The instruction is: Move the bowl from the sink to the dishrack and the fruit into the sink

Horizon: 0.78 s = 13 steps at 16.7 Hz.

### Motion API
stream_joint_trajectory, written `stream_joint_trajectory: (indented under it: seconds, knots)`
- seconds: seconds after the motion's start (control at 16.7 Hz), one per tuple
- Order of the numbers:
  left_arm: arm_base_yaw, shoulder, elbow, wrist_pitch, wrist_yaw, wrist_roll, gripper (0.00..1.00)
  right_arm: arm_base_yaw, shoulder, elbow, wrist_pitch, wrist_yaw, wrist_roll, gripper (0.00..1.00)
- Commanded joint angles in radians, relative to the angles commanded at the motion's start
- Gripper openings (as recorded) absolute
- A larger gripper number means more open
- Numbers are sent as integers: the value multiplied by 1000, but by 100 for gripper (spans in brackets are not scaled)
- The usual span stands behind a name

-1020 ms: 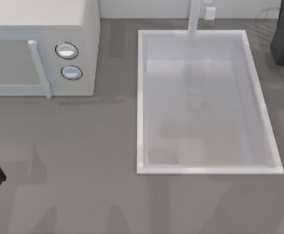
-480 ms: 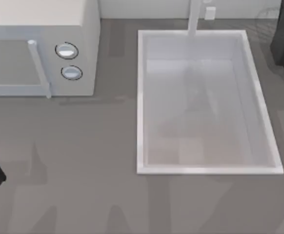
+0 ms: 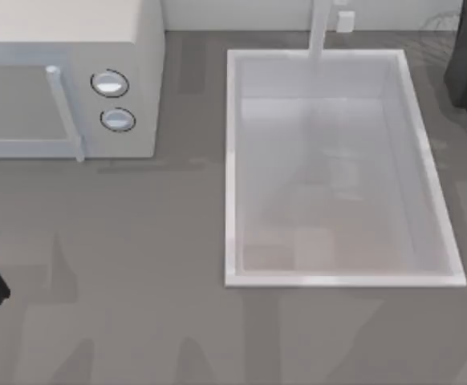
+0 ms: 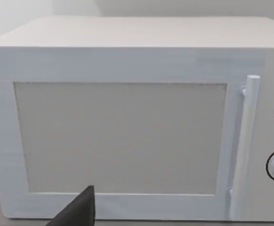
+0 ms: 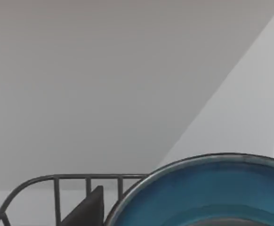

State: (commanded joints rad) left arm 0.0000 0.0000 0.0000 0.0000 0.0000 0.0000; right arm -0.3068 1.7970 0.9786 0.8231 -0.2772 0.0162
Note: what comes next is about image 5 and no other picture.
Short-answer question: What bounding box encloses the grey wire dish rack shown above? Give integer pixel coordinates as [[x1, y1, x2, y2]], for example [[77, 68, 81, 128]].
[[0, 173, 149, 226]]

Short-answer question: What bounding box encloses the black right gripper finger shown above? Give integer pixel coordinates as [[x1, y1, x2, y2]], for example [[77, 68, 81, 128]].
[[61, 185, 104, 226]]

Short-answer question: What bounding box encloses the blue plate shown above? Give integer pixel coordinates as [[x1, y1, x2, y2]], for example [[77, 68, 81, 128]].
[[103, 152, 274, 226]]

